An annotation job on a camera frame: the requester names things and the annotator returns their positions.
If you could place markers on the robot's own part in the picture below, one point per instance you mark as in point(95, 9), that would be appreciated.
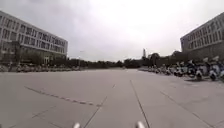
point(140, 125)
point(76, 125)

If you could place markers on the grey paved plaza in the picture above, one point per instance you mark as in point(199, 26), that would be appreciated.
point(116, 100)

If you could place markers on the grey grid-window building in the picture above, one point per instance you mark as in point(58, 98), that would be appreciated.
point(205, 38)

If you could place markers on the row of trees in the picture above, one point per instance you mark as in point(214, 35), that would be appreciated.
point(110, 63)

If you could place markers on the long white grid-window building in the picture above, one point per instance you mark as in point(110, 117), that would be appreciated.
point(30, 38)

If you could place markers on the row of parked bicycles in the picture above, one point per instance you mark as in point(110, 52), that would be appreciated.
point(36, 68)

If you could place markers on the distant tower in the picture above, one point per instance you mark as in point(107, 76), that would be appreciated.
point(144, 53)

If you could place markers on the row of parked scooters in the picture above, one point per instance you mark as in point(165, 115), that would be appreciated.
point(196, 70)

